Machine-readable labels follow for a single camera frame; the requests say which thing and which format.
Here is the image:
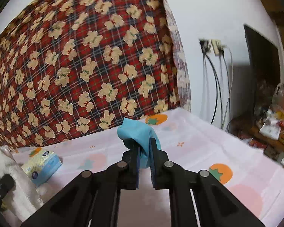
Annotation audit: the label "yellow blue tissue box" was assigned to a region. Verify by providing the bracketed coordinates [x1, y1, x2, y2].
[21, 148, 62, 187]

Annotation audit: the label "black television screen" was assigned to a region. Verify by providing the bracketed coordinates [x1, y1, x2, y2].
[241, 24, 281, 131]

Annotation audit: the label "red plaid teddy bear blanket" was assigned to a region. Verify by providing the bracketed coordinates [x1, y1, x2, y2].
[0, 0, 191, 150]

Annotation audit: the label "white knit work glove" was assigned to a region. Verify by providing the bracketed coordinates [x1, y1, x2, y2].
[0, 146, 44, 222]

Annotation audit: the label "white power cable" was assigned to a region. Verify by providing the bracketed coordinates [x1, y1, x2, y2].
[221, 46, 235, 129]

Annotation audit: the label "teal blue cloth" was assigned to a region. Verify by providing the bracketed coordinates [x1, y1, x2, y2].
[117, 118, 162, 169]

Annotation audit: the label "white wall power outlet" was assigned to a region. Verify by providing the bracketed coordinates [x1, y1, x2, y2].
[199, 39, 226, 56]

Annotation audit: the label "cluttered side table items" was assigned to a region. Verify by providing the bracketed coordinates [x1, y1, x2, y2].
[230, 80, 284, 167]

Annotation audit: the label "black power cable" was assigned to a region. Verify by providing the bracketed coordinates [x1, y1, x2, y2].
[203, 52, 220, 125]

